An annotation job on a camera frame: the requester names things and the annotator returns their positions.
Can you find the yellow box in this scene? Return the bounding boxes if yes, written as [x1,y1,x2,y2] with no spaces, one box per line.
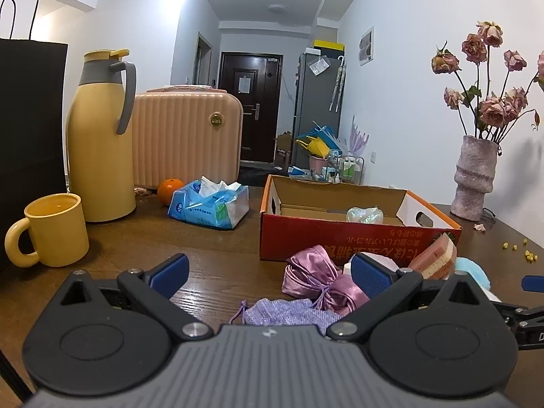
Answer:
[313,39,345,54]

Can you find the lilac knitted pouch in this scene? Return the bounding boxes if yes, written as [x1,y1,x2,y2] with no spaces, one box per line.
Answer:
[229,298,343,336]

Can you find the wire storage cart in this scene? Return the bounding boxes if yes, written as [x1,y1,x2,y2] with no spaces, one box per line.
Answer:
[327,155,365,185]

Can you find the scattered yellow crumbs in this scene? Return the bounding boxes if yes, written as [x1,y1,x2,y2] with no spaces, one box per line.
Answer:
[501,238,540,262]

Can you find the yellow mug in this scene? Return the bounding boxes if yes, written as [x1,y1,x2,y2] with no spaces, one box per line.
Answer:
[5,193,90,268]

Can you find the dark brown entrance door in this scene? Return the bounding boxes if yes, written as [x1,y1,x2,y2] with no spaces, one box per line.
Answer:
[219,51,283,164]

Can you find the blue tissue pack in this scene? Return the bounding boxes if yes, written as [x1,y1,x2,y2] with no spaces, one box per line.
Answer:
[168,175,250,230]

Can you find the pink ribbed suitcase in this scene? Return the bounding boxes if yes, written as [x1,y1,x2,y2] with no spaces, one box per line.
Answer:
[132,86,244,192]

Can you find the wall poster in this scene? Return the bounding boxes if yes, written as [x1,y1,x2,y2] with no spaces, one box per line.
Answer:
[359,26,375,66]

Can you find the blue bags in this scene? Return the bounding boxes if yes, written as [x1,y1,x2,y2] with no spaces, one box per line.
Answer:
[312,121,341,150]

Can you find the orange fruit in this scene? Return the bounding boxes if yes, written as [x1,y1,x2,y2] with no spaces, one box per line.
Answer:
[157,177,185,207]

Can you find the grey refrigerator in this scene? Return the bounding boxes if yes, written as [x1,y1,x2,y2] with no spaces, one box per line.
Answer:
[293,52,345,168]

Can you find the clear plastic packet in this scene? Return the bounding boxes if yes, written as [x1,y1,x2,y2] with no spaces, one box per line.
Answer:
[308,56,331,78]

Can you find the blue fluffy puff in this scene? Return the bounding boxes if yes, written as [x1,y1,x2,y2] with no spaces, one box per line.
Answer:
[453,256,494,292]

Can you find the iridescent clear pouch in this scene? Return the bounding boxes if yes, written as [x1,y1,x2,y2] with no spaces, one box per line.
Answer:
[346,206,384,224]

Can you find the bunch of dried pink roses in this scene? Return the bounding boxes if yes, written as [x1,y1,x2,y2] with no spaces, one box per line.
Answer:
[431,20,544,145]

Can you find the yellow bag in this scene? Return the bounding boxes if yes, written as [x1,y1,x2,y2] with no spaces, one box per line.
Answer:
[297,136,330,158]

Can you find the yellow thermos jug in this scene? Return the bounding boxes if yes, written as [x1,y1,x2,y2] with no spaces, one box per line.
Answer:
[66,49,137,222]

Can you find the pink textured vase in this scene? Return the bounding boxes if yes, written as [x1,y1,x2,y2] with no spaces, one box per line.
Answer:
[450,135,499,222]

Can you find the grey interior door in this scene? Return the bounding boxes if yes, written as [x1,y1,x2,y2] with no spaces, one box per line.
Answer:
[194,34,212,86]

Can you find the pink layered sponge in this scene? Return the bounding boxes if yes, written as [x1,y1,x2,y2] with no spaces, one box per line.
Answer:
[409,232,459,280]

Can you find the pink satin drawstring pouch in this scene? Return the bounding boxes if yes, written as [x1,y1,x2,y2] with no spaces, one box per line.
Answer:
[283,244,370,312]

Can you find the white folded umbrella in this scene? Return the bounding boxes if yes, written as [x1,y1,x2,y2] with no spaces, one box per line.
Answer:
[329,55,347,112]

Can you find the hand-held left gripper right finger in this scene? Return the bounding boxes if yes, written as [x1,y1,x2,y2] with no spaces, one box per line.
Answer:
[326,253,489,343]

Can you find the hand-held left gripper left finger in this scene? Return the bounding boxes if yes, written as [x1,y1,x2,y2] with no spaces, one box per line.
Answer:
[55,253,215,343]

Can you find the open brown cardboard box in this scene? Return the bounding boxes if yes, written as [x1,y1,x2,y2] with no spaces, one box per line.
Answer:
[274,132,295,168]

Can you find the orange cardboard box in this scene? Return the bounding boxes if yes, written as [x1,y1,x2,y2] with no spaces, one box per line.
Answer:
[259,174,463,262]

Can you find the black paper bag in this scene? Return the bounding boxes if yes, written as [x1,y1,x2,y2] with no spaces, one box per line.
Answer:
[0,0,69,270]

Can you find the purple wall decoration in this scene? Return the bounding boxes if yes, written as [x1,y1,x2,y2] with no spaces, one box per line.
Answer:
[349,115,370,156]

